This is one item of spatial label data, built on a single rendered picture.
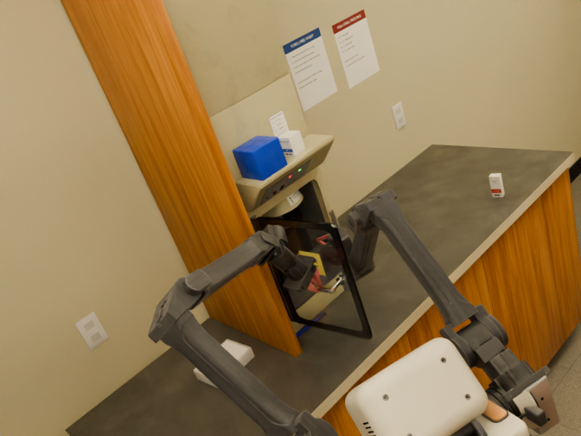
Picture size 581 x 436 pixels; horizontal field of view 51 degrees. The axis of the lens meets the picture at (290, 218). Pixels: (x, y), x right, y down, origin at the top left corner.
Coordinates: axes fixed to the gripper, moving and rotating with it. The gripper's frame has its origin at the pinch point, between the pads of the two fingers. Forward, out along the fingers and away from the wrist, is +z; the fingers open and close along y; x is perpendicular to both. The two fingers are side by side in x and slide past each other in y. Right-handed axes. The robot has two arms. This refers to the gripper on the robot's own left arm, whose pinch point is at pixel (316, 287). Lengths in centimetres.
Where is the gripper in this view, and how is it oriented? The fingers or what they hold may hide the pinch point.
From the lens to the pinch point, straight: 171.5
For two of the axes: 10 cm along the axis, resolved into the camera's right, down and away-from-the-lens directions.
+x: 6.9, 0.7, -7.2
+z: 5.8, 5.4, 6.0
